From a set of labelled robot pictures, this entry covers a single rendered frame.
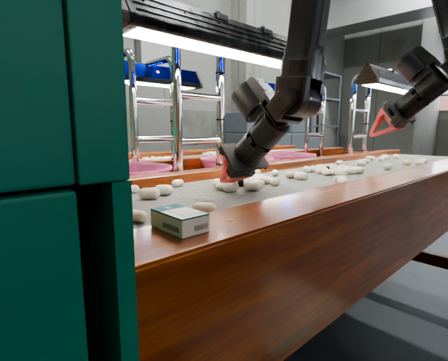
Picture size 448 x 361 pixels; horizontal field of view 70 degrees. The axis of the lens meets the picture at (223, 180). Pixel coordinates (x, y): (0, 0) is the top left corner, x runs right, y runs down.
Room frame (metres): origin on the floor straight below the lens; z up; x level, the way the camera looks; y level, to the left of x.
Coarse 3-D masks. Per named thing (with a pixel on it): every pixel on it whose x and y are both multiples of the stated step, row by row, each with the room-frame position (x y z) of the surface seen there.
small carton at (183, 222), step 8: (152, 208) 0.34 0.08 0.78; (160, 208) 0.34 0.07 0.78; (168, 208) 0.34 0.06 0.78; (176, 208) 0.34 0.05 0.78; (184, 208) 0.34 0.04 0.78; (192, 208) 0.34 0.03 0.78; (152, 216) 0.34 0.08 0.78; (160, 216) 0.33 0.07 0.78; (168, 216) 0.32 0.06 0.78; (176, 216) 0.31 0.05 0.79; (184, 216) 0.31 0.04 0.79; (192, 216) 0.31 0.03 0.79; (200, 216) 0.31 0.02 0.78; (208, 216) 0.32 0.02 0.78; (152, 224) 0.34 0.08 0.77; (160, 224) 0.33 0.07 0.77; (168, 224) 0.32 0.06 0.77; (176, 224) 0.30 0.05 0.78; (184, 224) 0.30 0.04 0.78; (192, 224) 0.31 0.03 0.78; (200, 224) 0.31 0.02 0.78; (208, 224) 0.32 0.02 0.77; (168, 232) 0.32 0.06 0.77; (176, 232) 0.31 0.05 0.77; (184, 232) 0.30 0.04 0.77; (192, 232) 0.31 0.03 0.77; (200, 232) 0.31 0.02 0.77
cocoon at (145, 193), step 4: (144, 188) 0.59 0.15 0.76; (148, 188) 0.59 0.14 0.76; (152, 188) 0.59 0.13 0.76; (156, 188) 0.60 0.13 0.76; (140, 192) 0.59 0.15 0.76; (144, 192) 0.59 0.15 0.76; (148, 192) 0.59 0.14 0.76; (152, 192) 0.59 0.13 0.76; (156, 192) 0.59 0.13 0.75; (140, 196) 0.59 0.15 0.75; (144, 196) 0.59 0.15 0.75; (148, 196) 0.59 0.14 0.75; (152, 196) 0.59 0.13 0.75; (156, 196) 0.59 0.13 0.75
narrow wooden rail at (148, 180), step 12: (324, 156) 1.29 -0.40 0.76; (336, 156) 1.29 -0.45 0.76; (348, 156) 1.35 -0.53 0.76; (360, 156) 1.42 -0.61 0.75; (204, 168) 0.88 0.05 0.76; (216, 168) 0.88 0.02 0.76; (276, 168) 1.02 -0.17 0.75; (288, 168) 1.07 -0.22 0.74; (132, 180) 0.68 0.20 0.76; (144, 180) 0.70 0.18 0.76; (156, 180) 0.72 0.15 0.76; (168, 180) 0.75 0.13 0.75; (192, 180) 0.79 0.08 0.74
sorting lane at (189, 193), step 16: (352, 160) 1.37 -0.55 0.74; (384, 160) 1.37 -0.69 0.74; (400, 160) 1.37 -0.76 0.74; (432, 160) 1.37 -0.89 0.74; (272, 176) 0.90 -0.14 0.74; (320, 176) 0.90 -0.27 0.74; (352, 176) 0.90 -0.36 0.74; (176, 192) 0.66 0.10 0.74; (192, 192) 0.66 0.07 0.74; (208, 192) 0.66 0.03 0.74; (224, 192) 0.66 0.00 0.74; (240, 192) 0.66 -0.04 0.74; (256, 192) 0.66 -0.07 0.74; (272, 192) 0.66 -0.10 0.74; (288, 192) 0.66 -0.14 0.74; (144, 208) 0.52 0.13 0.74; (224, 208) 0.52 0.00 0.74; (144, 224) 0.43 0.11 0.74
